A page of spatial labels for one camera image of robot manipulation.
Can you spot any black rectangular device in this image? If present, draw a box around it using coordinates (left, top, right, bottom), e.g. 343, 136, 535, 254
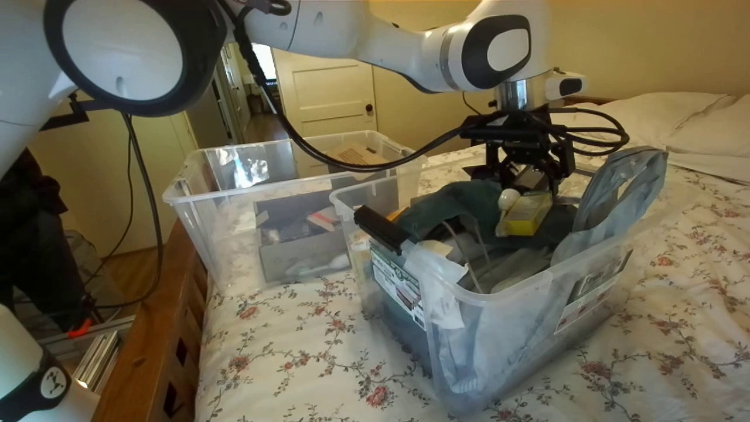
355, 206, 407, 252

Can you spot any dark green cloth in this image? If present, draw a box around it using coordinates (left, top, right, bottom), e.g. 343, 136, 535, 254
396, 180, 577, 248

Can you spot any clear plastic container right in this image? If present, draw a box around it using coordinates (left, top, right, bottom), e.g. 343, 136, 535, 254
332, 161, 643, 412

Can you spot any clear plastic container left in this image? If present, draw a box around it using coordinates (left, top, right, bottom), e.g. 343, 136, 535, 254
164, 138, 423, 289

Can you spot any grey plastic bag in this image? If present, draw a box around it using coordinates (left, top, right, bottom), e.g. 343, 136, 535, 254
553, 146, 668, 262

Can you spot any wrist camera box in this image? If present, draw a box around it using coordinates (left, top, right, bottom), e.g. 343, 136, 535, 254
541, 69, 586, 102

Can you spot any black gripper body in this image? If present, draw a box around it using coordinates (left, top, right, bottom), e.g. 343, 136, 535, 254
460, 107, 577, 193

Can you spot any grey cardboard box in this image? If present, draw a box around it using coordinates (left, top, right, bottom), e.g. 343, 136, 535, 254
255, 189, 350, 282

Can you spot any white door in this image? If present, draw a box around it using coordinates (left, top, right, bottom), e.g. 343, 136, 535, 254
274, 49, 377, 136

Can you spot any white pillow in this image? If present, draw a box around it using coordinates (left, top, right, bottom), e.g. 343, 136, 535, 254
550, 91, 732, 147
668, 95, 750, 184

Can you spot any clear plastic container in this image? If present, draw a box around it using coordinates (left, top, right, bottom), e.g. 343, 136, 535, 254
332, 161, 643, 412
164, 138, 423, 289

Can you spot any floral bed sheet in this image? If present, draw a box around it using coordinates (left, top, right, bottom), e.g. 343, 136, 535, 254
194, 170, 750, 422

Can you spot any yellow Debrox box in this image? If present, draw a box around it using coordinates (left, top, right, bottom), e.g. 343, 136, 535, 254
495, 193, 553, 236

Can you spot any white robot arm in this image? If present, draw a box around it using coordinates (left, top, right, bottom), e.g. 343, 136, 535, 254
0, 0, 583, 173

